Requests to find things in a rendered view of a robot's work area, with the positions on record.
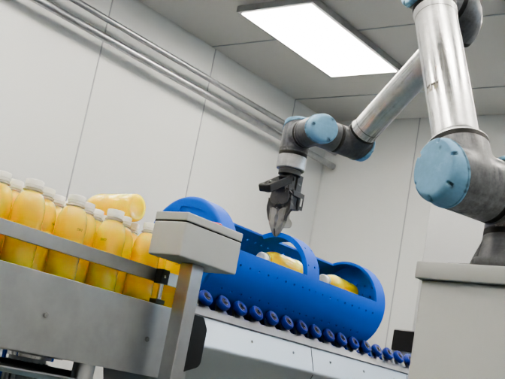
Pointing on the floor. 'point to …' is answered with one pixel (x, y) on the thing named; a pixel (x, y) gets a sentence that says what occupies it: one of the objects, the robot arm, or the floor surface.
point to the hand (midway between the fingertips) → (274, 231)
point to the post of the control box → (180, 321)
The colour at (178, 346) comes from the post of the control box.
